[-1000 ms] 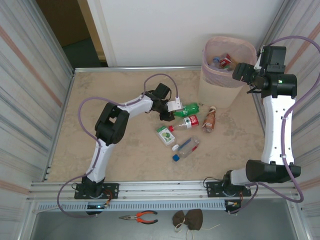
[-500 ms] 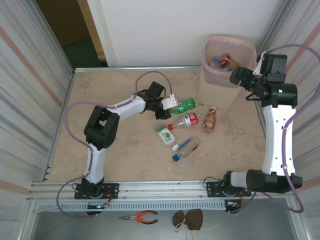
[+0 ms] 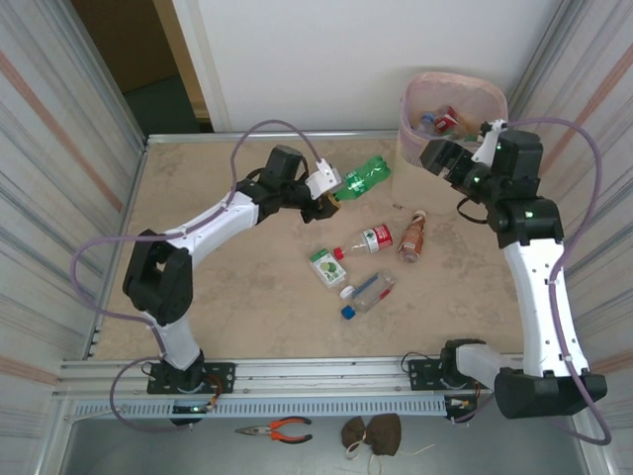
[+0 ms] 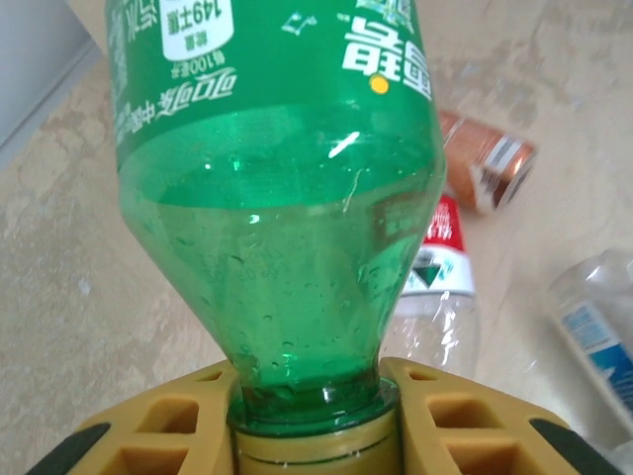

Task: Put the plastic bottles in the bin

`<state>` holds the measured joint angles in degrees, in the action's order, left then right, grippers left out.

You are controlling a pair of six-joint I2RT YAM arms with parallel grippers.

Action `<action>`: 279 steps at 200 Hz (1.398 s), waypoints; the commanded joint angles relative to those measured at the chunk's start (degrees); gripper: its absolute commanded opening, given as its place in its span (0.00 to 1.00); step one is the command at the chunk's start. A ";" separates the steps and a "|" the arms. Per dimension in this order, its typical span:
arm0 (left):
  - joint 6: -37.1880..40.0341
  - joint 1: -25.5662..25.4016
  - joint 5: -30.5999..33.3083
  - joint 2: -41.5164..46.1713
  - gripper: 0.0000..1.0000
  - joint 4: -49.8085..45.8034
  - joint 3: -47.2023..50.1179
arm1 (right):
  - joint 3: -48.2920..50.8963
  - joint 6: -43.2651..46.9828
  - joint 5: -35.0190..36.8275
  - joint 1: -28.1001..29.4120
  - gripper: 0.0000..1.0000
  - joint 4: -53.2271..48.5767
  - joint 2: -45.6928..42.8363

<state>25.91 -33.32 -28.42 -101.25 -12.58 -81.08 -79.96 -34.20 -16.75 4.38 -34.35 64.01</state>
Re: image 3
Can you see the clear bottle blue pink label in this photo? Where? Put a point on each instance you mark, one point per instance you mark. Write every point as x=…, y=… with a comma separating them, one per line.
x=428, y=119

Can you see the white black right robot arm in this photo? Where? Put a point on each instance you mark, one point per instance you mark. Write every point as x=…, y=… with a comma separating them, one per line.
x=539, y=297

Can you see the clear bottle red label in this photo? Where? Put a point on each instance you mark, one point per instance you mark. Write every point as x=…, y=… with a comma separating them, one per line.
x=376, y=238

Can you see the cream slatted waste bin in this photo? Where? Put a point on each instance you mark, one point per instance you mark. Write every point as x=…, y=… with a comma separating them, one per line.
x=420, y=188

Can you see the square bottle lime label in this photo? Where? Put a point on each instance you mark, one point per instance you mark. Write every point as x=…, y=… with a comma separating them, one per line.
x=326, y=267

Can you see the tan white door frame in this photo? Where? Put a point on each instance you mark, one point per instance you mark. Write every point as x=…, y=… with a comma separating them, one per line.
x=190, y=49

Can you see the amber bottle red label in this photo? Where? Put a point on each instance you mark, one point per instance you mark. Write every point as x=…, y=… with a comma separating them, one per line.
x=447, y=120

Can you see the brown cloth pouch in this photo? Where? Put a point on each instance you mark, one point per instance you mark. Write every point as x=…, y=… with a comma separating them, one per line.
x=376, y=433

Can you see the grey metal shelf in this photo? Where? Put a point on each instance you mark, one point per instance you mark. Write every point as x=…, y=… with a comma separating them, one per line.
x=148, y=455

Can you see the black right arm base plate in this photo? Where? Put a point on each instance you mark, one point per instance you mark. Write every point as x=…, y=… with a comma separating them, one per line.
x=423, y=373

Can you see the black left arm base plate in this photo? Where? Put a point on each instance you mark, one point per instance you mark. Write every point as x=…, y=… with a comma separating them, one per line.
x=222, y=378

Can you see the translucent purple bin liner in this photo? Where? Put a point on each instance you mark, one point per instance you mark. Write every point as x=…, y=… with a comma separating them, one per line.
x=410, y=148

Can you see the green bottle with label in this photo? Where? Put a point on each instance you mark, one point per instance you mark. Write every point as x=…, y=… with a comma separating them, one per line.
x=363, y=178

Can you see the brown label drink bottle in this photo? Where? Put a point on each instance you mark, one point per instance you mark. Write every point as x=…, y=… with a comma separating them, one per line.
x=413, y=242

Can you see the clear bottle blue cap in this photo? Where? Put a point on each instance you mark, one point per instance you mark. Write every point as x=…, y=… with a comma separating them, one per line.
x=373, y=292

